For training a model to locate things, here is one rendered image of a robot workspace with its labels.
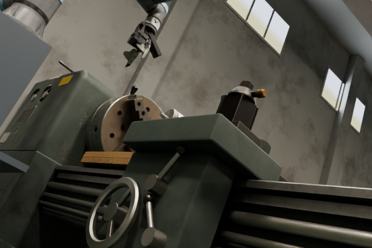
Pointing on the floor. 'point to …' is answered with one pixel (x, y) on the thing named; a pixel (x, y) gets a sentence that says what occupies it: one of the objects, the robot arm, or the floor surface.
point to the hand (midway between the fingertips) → (134, 64)
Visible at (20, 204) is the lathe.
